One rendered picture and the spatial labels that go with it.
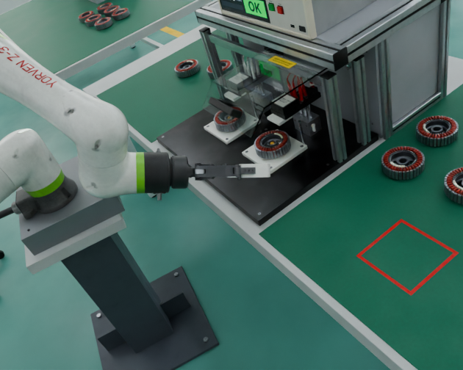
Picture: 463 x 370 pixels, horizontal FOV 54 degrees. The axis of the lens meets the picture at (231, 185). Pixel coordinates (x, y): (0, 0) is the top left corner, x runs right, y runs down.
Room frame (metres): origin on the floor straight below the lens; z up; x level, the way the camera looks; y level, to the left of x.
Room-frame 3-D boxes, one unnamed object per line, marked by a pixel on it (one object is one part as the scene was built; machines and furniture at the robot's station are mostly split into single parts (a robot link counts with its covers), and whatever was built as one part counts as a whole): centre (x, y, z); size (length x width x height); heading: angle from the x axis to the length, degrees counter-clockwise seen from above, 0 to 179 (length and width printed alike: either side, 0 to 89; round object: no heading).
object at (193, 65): (1.96, 0.01, 0.77); 0.11 x 0.11 x 0.04
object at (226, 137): (1.38, -0.07, 0.78); 0.15 x 0.15 x 0.01; 22
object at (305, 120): (1.21, -0.30, 0.80); 0.08 x 0.05 x 0.06; 22
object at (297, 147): (1.15, -0.16, 0.78); 0.15 x 0.15 x 0.01; 22
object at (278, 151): (1.15, -0.16, 0.80); 0.11 x 0.11 x 0.04
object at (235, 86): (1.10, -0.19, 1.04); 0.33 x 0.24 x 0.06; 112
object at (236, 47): (1.30, -0.21, 1.03); 0.62 x 0.01 x 0.03; 22
